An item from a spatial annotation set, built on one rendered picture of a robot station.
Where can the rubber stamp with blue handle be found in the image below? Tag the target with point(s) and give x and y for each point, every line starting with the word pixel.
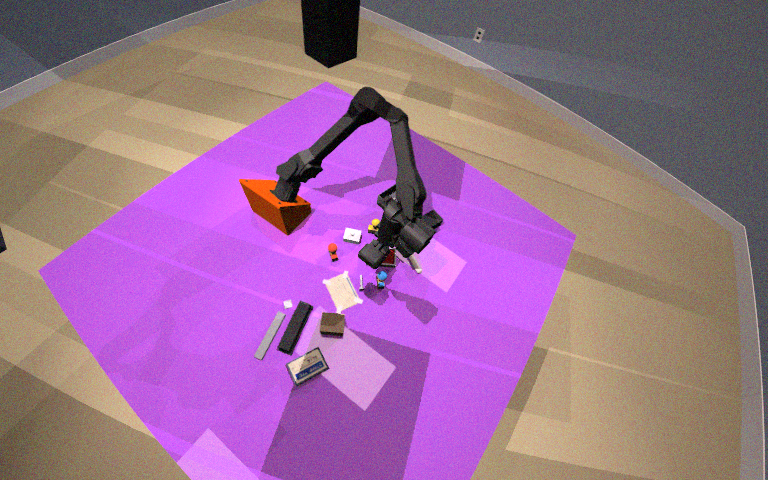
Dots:
pixel 381 277

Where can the beige cylinder with black rounded tip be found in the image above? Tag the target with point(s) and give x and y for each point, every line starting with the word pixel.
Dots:
pixel 415 264

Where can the beige inspection card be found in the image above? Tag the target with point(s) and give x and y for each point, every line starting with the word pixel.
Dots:
pixel 342 292

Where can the red-handled rubber stamp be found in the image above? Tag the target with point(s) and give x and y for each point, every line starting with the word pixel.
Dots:
pixel 332 248

